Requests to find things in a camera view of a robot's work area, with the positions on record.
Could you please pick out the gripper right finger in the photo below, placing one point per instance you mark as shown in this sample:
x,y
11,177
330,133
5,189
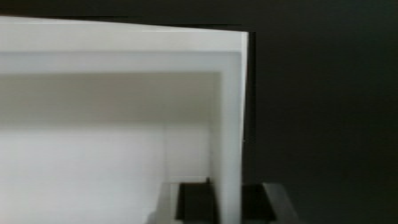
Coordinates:
x,y
266,206

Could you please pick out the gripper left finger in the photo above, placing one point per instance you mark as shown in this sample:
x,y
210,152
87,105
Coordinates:
x,y
187,203

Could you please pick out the white drawer housing box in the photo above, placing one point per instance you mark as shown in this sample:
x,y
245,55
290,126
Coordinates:
x,y
121,120

